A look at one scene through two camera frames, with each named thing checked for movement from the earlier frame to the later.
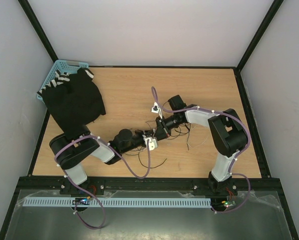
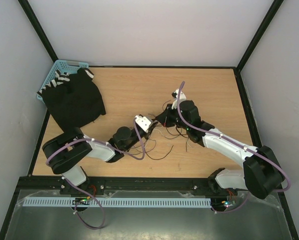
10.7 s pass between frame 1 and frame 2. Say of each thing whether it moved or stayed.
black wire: moved
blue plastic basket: stayed
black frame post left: stayed
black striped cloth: stayed
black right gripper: moved
